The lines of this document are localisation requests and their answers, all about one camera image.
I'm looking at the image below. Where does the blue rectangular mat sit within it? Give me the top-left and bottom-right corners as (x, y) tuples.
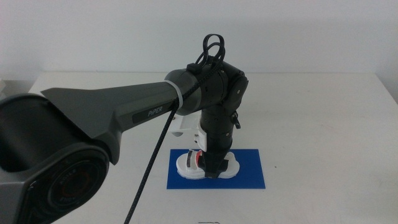
(166, 148), (267, 190)

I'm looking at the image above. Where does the white shoe with striped heel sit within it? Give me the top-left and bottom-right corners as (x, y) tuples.
(175, 149), (241, 180)

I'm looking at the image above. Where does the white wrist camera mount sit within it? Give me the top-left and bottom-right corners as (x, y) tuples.
(170, 112), (208, 151)

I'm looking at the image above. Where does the white zip tie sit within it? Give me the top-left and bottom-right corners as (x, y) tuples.
(164, 79), (185, 110)

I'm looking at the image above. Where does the black braided cable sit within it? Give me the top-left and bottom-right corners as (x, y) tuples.
(123, 33), (226, 224)

